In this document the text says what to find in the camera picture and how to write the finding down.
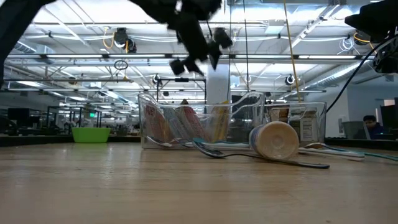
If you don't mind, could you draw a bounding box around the silver corrugated ventilation duct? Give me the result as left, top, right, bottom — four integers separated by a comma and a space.
14, 40, 38, 54

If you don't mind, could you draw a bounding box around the green-edged ramen pack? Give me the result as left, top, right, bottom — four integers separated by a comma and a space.
178, 98, 209, 142

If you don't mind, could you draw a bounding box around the person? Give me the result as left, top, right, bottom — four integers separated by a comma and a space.
362, 114, 386, 140

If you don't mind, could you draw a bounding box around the green bowl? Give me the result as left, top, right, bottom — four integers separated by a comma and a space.
71, 126, 111, 144

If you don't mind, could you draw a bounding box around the dark grey metal spoon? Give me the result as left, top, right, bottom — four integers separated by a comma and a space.
191, 139, 331, 170

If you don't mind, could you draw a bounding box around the yellow power cable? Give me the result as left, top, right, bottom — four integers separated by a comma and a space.
282, 0, 304, 103

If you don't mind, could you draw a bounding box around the black computer monitor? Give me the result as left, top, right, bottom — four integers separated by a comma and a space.
6, 107, 31, 128

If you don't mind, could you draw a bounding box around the pink black-cap spice bottle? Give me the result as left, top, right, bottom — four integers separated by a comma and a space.
248, 120, 300, 161

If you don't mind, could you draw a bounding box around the clear plastic bin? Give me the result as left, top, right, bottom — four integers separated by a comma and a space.
137, 91, 266, 150
264, 101, 328, 147

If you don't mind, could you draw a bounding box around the long ceiling light rail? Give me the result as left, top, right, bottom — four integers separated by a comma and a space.
6, 53, 377, 60

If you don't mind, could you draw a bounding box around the silver spoon teal handle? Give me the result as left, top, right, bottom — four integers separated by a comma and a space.
145, 135, 249, 149

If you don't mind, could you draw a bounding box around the black metal frame stand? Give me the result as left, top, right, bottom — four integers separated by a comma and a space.
156, 77, 208, 105

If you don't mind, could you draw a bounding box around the thin black hanging cable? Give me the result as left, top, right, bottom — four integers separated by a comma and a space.
242, 0, 250, 94

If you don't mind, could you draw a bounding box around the plain silver spoon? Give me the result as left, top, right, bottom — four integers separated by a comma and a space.
298, 142, 366, 162

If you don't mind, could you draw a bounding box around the white building column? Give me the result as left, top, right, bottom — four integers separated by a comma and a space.
206, 63, 231, 106

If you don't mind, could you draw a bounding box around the long silver ventilation duct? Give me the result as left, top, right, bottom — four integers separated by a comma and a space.
303, 58, 377, 91

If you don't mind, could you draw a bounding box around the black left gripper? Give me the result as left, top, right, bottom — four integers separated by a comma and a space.
129, 0, 223, 77

